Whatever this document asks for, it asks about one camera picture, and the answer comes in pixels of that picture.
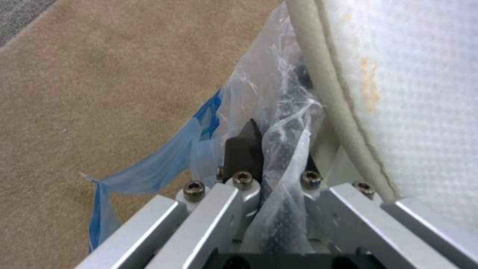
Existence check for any clear bin liner blue drawstring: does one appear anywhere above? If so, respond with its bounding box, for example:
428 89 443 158
78 0 326 254

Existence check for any beige carpet rug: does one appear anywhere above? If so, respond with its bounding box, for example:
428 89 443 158
0 0 285 269

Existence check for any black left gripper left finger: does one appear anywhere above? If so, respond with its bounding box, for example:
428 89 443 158
74 118 265 269

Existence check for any white quilted mattress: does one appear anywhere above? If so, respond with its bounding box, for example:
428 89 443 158
285 0 478 253

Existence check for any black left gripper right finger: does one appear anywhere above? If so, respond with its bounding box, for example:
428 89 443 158
301 153 478 269

